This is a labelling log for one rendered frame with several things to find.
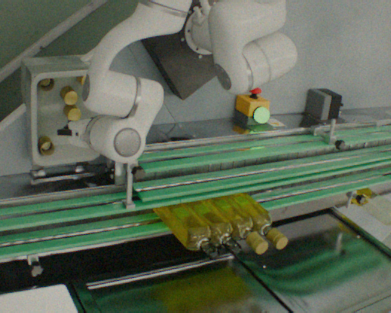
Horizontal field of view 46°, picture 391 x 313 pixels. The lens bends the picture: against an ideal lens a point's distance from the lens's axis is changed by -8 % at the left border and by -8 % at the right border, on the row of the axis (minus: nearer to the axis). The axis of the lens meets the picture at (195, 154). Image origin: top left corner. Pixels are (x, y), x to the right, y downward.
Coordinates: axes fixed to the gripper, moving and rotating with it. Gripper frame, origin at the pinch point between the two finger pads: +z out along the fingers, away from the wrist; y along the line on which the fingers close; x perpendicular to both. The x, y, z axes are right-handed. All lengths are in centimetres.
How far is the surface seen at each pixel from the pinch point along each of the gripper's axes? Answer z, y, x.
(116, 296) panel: -8.2, 1.6, -38.4
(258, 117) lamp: 5, 50, -3
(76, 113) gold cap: 7.0, 0.5, 2.2
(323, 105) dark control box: 6, 76, -2
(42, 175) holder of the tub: 13.5, -8.1, -12.7
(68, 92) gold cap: 5.8, -1.6, 7.6
